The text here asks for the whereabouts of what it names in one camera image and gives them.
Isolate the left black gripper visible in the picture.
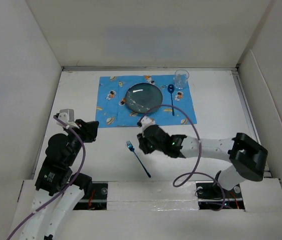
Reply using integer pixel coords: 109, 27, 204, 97
64, 118, 99, 165

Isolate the blue astronaut print placemat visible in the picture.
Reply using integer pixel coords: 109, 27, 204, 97
96, 75, 197, 128

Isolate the teal ceramic plate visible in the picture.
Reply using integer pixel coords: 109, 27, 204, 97
125, 82, 163, 114

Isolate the blue metal spoon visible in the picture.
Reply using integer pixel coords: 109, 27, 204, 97
167, 84, 175, 116

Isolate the clear plastic cup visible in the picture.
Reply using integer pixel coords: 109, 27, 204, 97
174, 69, 189, 89

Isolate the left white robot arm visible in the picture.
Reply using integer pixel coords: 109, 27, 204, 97
20, 119, 99, 240

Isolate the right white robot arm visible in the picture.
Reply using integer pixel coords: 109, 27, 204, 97
137, 124, 268, 197

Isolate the blue metal fork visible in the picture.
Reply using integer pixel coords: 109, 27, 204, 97
126, 140, 151, 178

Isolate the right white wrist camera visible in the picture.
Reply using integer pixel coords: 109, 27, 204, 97
137, 116, 156, 130

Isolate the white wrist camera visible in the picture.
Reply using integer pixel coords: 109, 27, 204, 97
137, 116, 156, 130
54, 108, 77, 127

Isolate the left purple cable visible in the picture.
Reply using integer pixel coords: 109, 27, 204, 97
7, 117, 86, 240

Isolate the purple cable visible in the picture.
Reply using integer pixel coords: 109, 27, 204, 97
7, 117, 86, 240
137, 104, 226, 210

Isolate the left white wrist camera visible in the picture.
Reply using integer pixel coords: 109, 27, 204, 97
54, 108, 77, 127

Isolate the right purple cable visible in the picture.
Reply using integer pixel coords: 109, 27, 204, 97
137, 104, 226, 210

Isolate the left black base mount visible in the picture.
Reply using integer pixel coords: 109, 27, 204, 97
74, 181, 108, 211

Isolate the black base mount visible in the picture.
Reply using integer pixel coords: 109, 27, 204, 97
195, 181, 245, 210
74, 181, 108, 211

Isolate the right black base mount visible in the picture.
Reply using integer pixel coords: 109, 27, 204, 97
195, 181, 245, 210

